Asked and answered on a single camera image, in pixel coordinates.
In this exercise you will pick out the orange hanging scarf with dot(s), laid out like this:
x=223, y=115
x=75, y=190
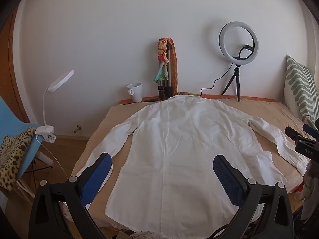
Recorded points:
x=175, y=67

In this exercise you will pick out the white shirt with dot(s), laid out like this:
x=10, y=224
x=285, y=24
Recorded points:
x=174, y=154

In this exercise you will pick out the person's patterned clothing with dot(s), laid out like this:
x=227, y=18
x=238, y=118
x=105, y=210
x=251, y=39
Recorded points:
x=310, y=184

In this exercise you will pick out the white clip desk lamp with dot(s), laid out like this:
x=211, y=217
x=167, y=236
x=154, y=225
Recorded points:
x=44, y=132

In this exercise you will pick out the green patterned pillow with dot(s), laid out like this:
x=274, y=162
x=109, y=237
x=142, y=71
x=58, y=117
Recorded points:
x=299, y=84

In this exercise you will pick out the leopard print cloth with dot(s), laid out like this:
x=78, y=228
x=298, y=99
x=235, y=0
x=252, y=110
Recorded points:
x=12, y=154

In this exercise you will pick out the metal door stopper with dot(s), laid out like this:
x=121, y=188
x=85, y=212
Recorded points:
x=78, y=127

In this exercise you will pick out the black mini tripod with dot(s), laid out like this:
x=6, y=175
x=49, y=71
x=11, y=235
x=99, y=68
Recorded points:
x=237, y=84

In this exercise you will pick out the wooden door frame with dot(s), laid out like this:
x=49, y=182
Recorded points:
x=15, y=92

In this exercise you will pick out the blue chair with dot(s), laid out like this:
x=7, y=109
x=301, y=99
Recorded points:
x=15, y=119

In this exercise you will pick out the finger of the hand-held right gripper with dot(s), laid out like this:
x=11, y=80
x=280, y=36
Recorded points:
x=292, y=133
x=311, y=131

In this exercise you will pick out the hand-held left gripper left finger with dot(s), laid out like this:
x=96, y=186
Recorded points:
x=99, y=176

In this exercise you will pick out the white mug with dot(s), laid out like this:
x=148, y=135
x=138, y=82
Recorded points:
x=136, y=93

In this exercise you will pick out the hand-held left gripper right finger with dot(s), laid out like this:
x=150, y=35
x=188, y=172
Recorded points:
x=226, y=176

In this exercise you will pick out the orange patterned bed sheet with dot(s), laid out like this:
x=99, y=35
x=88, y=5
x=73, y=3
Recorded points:
x=249, y=97

